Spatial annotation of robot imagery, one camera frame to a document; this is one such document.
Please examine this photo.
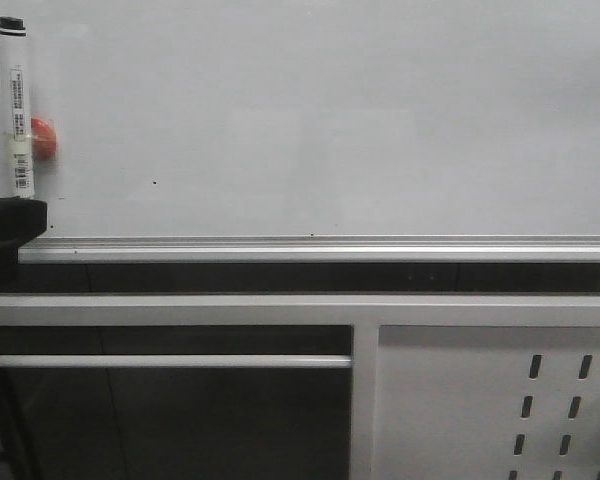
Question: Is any whiteboard with aluminium frame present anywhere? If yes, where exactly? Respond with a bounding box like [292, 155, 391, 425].
[0, 1, 600, 263]

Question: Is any white perforated pegboard panel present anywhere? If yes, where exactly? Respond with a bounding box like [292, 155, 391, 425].
[373, 326, 600, 479]

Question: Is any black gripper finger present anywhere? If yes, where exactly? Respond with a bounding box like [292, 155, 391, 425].
[0, 197, 48, 285]

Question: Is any white horizontal stand bar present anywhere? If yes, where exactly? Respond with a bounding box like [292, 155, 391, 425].
[0, 355, 352, 369]

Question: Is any white metal stand frame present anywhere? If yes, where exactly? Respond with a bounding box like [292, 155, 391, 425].
[0, 295, 600, 479]

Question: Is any red round magnet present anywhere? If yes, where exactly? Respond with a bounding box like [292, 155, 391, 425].
[31, 118, 57, 161]

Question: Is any white black whiteboard marker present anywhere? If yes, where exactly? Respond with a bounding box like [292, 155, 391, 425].
[0, 16, 35, 199]

